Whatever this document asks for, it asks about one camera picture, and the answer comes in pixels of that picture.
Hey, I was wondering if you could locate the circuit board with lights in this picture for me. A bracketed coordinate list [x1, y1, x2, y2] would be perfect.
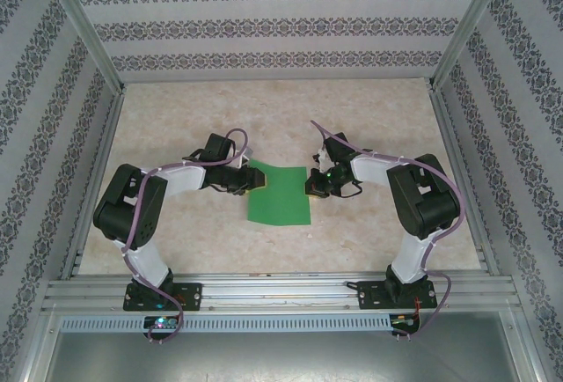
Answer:
[144, 316, 179, 330]
[392, 313, 421, 328]

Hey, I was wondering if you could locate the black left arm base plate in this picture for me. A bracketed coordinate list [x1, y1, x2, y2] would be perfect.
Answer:
[124, 283, 203, 312]

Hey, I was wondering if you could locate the green paper sheet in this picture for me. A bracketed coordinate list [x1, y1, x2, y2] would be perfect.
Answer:
[245, 158, 311, 228]

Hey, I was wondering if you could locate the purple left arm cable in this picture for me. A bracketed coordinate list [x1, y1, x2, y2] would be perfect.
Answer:
[121, 128, 250, 346]

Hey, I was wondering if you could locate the slotted grey cable duct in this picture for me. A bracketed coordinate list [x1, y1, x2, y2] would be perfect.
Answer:
[59, 314, 392, 334]

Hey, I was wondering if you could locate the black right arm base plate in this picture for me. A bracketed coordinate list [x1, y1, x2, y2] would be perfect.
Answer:
[358, 280, 437, 312]

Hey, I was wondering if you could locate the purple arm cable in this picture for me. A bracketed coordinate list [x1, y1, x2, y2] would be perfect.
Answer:
[310, 120, 466, 343]
[121, 128, 250, 346]

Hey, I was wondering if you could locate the aluminium side rail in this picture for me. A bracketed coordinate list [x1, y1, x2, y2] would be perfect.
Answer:
[428, 86, 501, 277]
[59, 86, 128, 280]

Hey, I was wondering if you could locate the aluminium frame post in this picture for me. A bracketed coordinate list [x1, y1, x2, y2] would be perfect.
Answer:
[34, 0, 128, 95]
[427, 0, 518, 92]

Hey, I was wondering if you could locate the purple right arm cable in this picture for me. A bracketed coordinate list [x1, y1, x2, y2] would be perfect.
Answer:
[310, 120, 466, 343]

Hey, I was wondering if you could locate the aluminium mounting rail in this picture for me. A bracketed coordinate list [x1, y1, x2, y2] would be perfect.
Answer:
[41, 269, 523, 312]

